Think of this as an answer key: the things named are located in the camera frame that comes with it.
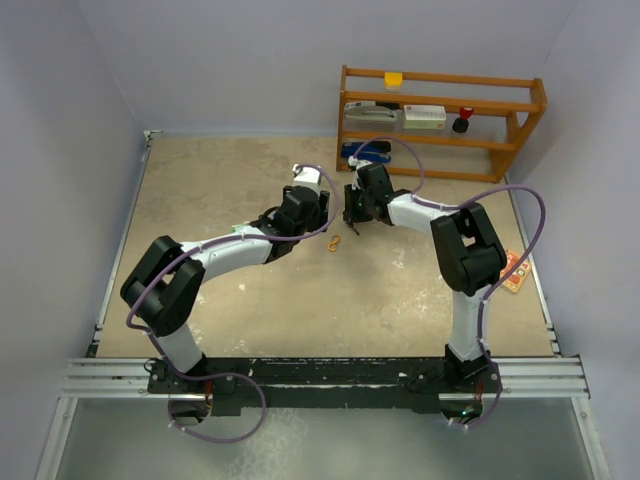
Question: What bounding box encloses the orange S carabiner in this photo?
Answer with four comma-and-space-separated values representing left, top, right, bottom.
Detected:
327, 235, 341, 252

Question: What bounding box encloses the green tag key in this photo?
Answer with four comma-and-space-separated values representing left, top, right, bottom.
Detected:
232, 223, 250, 234

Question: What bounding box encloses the black tag key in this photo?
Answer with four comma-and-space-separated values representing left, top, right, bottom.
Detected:
347, 223, 360, 236

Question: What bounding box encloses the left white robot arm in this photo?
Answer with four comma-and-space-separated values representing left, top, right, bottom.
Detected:
120, 186, 330, 392

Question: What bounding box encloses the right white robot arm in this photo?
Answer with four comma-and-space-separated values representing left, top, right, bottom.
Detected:
343, 158, 507, 391

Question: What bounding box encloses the blue stapler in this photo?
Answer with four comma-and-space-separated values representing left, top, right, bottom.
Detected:
340, 141, 391, 164

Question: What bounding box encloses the grey stapler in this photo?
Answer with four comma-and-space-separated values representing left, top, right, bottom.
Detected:
343, 100, 400, 123

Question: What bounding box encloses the wooden shelf rack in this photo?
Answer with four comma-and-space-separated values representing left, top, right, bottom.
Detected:
336, 66, 548, 183

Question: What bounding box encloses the white cardboard box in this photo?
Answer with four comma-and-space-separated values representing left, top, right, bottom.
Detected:
403, 105, 446, 130

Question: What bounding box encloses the yellow box on shelf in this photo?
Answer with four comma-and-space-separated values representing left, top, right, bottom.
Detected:
383, 72, 404, 92

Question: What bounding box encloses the orange card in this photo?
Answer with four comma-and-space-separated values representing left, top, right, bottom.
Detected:
500, 249, 532, 294

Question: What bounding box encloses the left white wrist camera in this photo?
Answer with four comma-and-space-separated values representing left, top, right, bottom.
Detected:
292, 164, 322, 194

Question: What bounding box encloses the black base frame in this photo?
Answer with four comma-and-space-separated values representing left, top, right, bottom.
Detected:
145, 356, 500, 419

